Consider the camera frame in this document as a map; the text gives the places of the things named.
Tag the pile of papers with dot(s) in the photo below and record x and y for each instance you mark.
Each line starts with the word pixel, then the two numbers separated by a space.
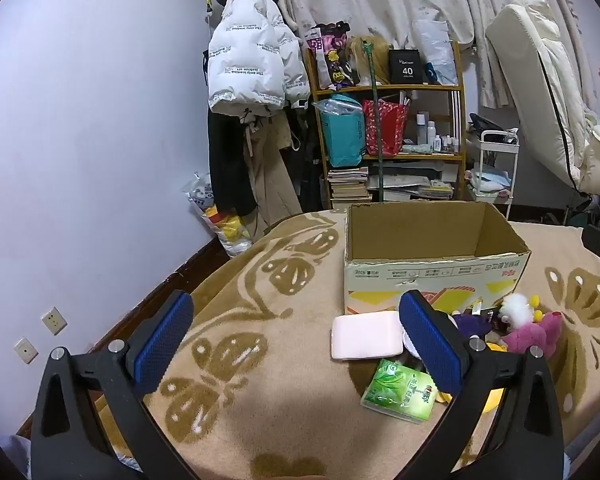
pixel 415 185

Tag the black bag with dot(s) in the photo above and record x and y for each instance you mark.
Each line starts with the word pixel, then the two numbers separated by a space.
pixel 482 124

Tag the purple dressed plush doll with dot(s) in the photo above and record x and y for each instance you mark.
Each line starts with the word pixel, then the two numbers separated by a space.
pixel 470 324

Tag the beige patterned blanket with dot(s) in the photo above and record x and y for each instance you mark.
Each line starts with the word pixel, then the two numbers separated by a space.
pixel 280 385

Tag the pink plush toy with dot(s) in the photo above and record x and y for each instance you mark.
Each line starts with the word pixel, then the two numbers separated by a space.
pixel 522 337

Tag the white fluffy plush toy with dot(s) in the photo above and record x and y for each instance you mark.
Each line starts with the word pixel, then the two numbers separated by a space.
pixel 515 305

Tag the black hanging garment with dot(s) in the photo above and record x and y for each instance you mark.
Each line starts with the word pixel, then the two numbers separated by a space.
pixel 225 170

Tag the white puffer jacket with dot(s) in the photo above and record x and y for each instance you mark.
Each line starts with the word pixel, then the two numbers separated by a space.
pixel 250 60

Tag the cream mattress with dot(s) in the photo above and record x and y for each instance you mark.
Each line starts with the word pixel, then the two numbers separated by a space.
pixel 535 60

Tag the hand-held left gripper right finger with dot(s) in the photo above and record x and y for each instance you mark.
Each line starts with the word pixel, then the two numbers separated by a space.
pixel 430 345

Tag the stack of books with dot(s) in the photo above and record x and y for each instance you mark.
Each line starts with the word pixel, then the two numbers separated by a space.
pixel 347 185

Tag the red gift bag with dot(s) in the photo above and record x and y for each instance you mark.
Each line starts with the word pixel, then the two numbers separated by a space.
pixel 387 125

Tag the white plastic bag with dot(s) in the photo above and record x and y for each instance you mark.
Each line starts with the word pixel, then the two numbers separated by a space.
pixel 437 50

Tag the yellow zipper plush pouch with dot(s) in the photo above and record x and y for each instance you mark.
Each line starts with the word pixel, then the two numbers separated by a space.
pixel 495 401

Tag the purple printed bag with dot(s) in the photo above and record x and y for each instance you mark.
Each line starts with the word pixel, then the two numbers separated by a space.
pixel 330 60

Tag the wooden shelf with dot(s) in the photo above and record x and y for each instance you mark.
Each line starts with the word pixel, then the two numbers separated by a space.
pixel 385 89

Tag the dark hanging clothes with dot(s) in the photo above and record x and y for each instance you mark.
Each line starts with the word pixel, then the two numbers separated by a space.
pixel 307 180

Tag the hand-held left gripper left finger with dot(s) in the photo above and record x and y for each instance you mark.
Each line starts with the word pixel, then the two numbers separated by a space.
pixel 162 345

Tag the cardboard box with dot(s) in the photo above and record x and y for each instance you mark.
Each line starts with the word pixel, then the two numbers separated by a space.
pixel 430 272

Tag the beige trousers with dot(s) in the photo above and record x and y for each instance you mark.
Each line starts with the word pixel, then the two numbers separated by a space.
pixel 267 180

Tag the row of cosmetic bottles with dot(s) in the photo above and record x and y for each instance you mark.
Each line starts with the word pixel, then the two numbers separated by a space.
pixel 432 135

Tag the green tissue packet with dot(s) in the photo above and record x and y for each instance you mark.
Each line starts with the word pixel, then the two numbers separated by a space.
pixel 397 392

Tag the green pole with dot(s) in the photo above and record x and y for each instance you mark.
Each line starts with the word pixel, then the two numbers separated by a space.
pixel 377 125

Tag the white trolley cart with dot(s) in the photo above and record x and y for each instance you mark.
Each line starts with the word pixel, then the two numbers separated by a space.
pixel 500 137

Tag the teal paper bag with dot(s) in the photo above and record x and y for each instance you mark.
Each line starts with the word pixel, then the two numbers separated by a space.
pixel 342 135

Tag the blonde wig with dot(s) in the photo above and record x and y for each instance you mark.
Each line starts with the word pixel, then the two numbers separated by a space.
pixel 355 60

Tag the small wall socket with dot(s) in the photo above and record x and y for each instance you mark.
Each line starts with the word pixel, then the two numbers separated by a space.
pixel 26 351

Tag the large wall socket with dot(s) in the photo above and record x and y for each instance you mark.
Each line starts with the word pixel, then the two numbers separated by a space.
pixel 54 321

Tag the clear plastic bag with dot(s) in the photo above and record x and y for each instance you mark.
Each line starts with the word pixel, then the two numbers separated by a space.
pixel 335 106

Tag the plastic bag with toys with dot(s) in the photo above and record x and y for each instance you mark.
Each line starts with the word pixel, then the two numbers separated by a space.
pixel 220 225

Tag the black box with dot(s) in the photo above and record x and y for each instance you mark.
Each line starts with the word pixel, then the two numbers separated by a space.
pixel 406 67

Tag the folded blue cloth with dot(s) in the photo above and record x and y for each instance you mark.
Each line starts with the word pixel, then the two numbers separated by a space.
pixel 492 180

